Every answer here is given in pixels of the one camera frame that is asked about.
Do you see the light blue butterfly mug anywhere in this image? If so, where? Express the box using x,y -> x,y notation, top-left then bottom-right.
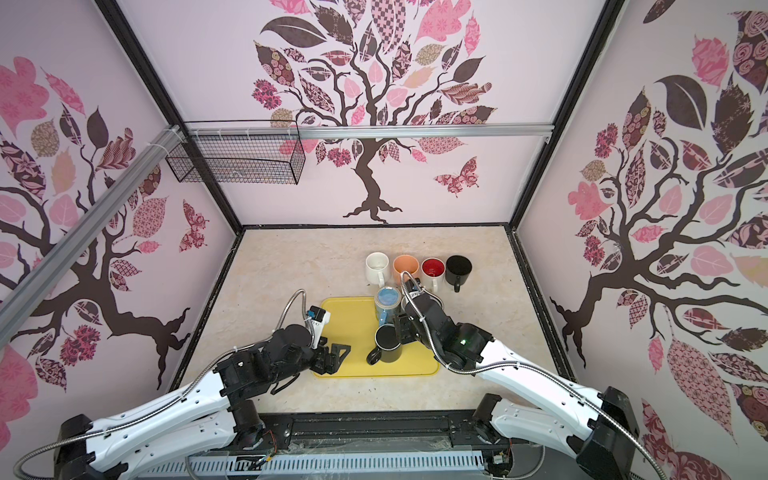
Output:
374,286 -> 401,326

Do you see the black mug white rim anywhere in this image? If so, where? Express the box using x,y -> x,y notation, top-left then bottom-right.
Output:
366,324 -> 402,365

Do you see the small white mug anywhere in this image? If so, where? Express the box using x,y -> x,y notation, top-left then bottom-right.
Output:
420,258 -> 446,293

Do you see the cream and peach mug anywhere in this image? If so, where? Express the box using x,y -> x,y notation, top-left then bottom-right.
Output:
392,254 -> 420,285

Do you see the white ribbed mug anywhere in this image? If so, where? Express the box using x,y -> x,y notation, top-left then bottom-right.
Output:
365,252 -> 391,288

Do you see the yellow plastic tray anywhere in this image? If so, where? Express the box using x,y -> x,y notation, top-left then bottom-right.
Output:
321,297 -> 440,378

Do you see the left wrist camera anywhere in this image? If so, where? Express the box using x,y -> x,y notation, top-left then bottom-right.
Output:
305,306 -> 331,349

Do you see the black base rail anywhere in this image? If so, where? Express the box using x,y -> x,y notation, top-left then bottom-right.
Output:
226,410 -> 511,454

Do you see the white slotted cable duct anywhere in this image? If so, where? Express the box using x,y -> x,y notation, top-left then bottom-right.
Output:
140,451 -> 485,479

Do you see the silver rail back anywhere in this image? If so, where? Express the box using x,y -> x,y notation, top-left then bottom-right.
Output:
187,123 -> 554,140

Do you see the silver rail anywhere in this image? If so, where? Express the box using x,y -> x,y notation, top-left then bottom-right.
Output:
1,125 -> 183,345
187,123 -> 554,140

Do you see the black wire basket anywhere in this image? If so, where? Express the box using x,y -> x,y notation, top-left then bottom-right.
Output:
165,120 -> 306,185

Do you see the silver rail left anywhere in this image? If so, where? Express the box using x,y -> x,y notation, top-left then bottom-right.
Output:
1,125 -> 183,345

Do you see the black right corner post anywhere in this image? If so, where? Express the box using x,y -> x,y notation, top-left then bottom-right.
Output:
508,0 -> 626,232

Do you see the black corner frame post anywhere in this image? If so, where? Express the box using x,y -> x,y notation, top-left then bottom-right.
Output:
95,0 -> 244,236

